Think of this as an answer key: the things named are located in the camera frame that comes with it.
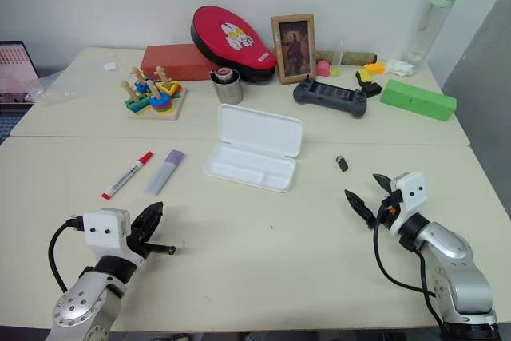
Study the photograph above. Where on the pink plastic toy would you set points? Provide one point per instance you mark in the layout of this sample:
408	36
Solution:
323	68

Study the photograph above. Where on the open laptop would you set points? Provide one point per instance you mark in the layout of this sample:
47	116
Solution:
16	65

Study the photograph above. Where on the stainless steel cup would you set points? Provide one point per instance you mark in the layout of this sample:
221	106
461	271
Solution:
228	91

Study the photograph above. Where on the clear plastic tube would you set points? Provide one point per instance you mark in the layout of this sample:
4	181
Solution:
339	53

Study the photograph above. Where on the crumpled white cloth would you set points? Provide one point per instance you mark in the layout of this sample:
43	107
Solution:
399	67

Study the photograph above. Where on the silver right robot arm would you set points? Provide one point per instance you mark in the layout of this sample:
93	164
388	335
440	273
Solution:
459	269

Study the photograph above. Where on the brown rolled mat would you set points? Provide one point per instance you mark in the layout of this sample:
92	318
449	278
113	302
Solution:
355	57

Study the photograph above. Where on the white plastic case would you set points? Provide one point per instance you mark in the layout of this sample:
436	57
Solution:
247	165

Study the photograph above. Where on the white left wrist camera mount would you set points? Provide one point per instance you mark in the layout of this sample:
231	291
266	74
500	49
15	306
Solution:
104	229

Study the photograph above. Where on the yellow sponge block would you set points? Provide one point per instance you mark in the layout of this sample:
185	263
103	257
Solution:
376	68

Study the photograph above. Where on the red rectangular box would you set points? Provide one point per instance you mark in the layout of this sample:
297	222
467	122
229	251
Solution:
171	61

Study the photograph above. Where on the clear bottle with green lid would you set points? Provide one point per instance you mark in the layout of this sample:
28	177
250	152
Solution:
429	25

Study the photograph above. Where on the colourful wooden stacking toy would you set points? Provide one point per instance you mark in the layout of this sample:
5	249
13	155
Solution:
155	97

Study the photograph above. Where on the wooden picture frame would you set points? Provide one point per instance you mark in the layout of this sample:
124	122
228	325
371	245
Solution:
293	49

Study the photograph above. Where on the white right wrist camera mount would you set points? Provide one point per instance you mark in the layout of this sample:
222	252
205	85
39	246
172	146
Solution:
413	193

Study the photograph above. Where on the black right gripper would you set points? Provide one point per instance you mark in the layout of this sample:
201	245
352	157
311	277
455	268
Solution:
389	207

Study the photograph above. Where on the red black boxing pad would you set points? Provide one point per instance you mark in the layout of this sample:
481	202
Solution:
223	49

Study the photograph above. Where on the pink round object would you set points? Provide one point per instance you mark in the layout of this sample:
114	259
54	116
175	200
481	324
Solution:
223	74

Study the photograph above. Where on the red and white marker pen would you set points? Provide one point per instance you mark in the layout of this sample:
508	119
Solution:
127	175

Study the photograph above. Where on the purple capped clear tube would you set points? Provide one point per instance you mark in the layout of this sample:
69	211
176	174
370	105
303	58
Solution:
161	175

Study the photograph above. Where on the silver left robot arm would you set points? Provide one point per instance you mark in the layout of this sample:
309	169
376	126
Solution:
80	301

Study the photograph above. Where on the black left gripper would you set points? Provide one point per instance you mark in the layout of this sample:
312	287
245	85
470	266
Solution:
137	237

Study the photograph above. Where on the green rectangular block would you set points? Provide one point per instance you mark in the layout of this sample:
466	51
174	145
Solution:
415	99

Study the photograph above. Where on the small black toy piece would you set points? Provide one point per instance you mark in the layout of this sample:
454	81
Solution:
371	89

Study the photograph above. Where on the dark grey game controller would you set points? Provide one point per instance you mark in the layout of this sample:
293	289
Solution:
331	95

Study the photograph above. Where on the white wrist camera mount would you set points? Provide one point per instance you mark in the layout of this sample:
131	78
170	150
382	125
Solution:
413	193
104	229

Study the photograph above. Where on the yellow green plastic disc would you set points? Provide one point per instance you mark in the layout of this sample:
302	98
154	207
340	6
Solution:
336	72

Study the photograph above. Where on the clear plastic bag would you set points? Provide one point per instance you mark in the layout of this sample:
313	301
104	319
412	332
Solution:
56	89

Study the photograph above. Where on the small yellow toy piece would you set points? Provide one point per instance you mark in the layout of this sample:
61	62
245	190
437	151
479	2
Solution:
363	76

